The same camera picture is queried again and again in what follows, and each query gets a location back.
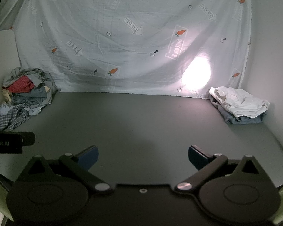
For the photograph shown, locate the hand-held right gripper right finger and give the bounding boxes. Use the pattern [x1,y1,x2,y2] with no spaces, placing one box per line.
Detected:
[175,145,272,193]

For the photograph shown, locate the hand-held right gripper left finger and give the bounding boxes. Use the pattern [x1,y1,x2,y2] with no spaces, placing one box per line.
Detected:
[14,145,114,195]

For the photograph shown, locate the pile of unfolded clothes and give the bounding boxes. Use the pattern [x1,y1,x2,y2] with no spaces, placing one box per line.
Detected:
[0,67,59,131]

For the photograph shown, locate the grey-blue folded garment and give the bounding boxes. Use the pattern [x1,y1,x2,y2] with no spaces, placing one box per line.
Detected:
[211,99,267,125]

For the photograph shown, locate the white folded garment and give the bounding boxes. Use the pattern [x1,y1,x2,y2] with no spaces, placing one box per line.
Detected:
[209,87,270,118]

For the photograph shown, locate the white t-shirt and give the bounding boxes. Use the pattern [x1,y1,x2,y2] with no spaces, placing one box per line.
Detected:
[0,0,256,99]

